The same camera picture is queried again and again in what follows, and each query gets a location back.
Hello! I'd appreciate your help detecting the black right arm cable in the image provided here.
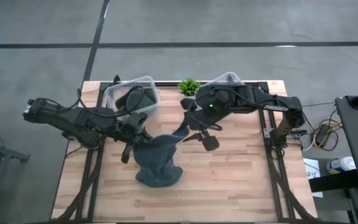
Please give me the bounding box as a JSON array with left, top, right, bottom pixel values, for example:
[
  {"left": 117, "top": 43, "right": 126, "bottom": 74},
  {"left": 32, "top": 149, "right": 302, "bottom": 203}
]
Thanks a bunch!
[{"left": 194, "top": 85, "right": 276, "bottom": 132}]

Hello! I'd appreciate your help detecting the small potted green plant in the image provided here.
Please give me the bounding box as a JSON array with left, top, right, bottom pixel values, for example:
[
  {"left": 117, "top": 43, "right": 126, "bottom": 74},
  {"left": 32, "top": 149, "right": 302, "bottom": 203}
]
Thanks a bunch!
[{"left": 178, "top": 77, "right": 203, "bottom": 100}]

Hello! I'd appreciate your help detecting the black aluminium rig frame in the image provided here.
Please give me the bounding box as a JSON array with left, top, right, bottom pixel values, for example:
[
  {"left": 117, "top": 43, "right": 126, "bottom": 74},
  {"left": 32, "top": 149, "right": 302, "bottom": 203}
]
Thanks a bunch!
[{"left": 52, "top": 74, "right": 319, "bottom": 224}]

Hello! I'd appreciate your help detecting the yellow cable bundle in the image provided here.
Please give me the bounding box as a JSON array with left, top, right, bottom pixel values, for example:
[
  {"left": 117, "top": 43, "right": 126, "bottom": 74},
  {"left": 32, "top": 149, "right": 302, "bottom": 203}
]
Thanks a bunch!
[{"left": 311, "top": 119, "right": 344, "bottom": 149}]

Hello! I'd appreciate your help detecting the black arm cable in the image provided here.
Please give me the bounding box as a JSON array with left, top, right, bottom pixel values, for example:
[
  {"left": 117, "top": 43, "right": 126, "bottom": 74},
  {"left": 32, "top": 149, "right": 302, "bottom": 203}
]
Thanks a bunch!
[
  {"left": 194, "top": 85, "right": 276, "bottom": 132},
  {"left": 76, "top": 84, "right": 146, "bottom": 119}
]

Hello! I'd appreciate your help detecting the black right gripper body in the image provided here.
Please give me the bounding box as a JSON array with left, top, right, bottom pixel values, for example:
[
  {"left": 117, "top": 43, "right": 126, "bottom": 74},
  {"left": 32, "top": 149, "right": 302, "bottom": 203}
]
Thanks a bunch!
[{"left": 195, "top": 85, "right": 233, "bottom": 132}]

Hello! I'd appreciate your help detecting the black power adapter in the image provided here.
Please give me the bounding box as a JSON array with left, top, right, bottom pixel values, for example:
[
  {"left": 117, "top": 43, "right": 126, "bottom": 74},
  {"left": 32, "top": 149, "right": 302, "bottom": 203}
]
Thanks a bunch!
[{"left": 316, "top": 123, "right": 333, "bottom": 144}]

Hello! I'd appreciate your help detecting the white paper sheet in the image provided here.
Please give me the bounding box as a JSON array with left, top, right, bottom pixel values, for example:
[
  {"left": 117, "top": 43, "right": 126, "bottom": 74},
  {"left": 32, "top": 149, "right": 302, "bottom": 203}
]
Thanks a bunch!
[{"left": 302, "top": 157, "right": 324, "bottom": 199}]

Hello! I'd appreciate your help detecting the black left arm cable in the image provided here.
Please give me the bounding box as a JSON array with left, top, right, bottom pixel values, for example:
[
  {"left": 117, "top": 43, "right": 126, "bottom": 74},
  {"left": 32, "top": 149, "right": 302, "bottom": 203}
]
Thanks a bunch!
[{"left": 76, "top": 84, "right": 146, "bottom": 119}]

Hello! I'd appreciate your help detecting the blue denim cap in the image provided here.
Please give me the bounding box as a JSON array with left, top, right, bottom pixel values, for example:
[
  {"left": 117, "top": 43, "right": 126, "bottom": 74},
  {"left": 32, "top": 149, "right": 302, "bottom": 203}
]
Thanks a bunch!
[{"left": 134, "top": 123, "right": 191, "bottom": 189}]

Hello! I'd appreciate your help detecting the clear plastic storage bin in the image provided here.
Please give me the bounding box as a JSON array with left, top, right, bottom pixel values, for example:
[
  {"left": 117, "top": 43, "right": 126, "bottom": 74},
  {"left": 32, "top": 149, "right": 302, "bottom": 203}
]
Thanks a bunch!
[
  {"left": 104, "top": 75, "right": 161, "bottom": 121},
  {"left": 197, "top": 71, "right": 246, "bottom": 94}
]

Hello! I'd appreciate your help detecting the white blue wipes canister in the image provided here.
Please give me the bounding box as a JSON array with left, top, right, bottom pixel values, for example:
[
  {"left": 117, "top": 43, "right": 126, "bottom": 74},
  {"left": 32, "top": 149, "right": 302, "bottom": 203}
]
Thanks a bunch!
[{"left": 326, "top": 156, "right": 357, "bottom": 175}]

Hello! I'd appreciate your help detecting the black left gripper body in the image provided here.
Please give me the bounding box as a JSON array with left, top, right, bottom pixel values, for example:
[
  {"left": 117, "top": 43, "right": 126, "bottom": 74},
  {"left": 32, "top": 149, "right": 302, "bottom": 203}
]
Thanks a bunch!
[{"left": 113, "top": 111, "right": 150, "bottom": 144}]

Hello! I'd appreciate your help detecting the black shelf bar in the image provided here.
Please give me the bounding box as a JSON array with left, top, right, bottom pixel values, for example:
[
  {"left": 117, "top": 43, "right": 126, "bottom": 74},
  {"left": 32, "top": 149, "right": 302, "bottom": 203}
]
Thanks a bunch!
[{"left": 308, "top": 169, "right": 358, "bottom": 194}]

